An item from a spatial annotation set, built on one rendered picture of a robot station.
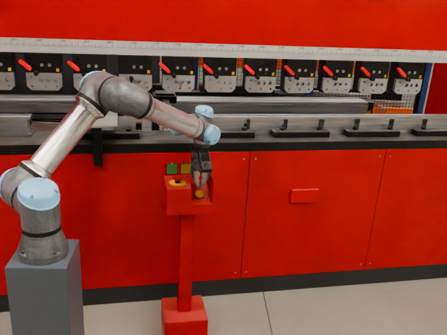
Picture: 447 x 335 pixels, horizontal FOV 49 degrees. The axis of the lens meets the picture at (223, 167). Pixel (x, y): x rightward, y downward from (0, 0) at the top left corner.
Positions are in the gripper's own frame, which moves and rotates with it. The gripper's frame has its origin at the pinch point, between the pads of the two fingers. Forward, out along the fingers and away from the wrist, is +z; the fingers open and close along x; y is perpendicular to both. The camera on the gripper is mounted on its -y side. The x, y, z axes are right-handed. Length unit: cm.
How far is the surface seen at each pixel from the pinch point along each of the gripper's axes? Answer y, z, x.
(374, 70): 40, -43, -93
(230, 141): 29.0, -9.1, -18.9
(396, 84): 40, -37, -107
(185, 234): -2.7, 22.8, 5.3
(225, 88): 39, -32, -16
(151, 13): 42, -65, 19
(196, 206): -6.4, 6.0, 2.0
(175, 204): -6.3, 4.8, 10.9
